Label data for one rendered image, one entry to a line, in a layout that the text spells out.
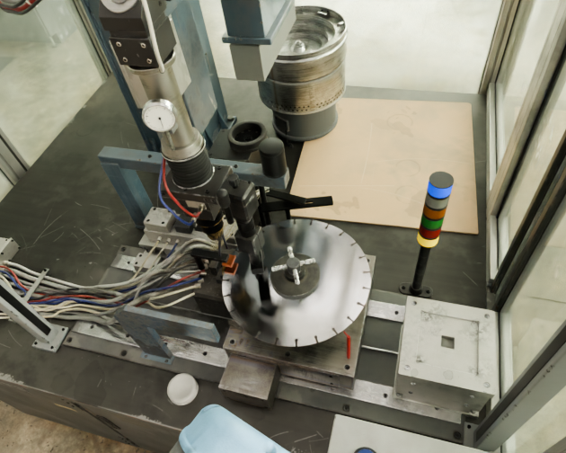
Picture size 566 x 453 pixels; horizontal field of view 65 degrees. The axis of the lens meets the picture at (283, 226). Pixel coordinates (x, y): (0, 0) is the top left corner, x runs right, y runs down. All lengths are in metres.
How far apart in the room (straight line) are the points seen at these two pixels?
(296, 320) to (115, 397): 0.50
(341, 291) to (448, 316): 0.23
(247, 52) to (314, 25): 0.60
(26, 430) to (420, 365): 1.68
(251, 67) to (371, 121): 0.74
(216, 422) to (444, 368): 0.62
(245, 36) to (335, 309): 0.59
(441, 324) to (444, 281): 0.26
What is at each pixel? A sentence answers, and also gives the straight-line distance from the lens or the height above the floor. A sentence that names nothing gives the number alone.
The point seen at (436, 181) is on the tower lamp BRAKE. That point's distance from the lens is 0.90.
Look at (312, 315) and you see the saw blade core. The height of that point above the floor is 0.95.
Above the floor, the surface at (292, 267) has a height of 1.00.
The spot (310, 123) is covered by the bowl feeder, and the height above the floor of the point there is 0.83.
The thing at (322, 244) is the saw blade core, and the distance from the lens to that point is 1.05.
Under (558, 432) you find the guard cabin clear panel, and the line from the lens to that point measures 0.79.
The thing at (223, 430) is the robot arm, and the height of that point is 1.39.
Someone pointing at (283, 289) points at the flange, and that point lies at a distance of 0.98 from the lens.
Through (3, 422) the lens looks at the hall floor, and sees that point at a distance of 2.30.
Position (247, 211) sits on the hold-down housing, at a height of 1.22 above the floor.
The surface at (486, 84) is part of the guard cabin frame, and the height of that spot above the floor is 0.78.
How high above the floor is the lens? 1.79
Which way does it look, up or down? 51 degrees down
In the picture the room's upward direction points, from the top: 10 degrees counter-clockwise
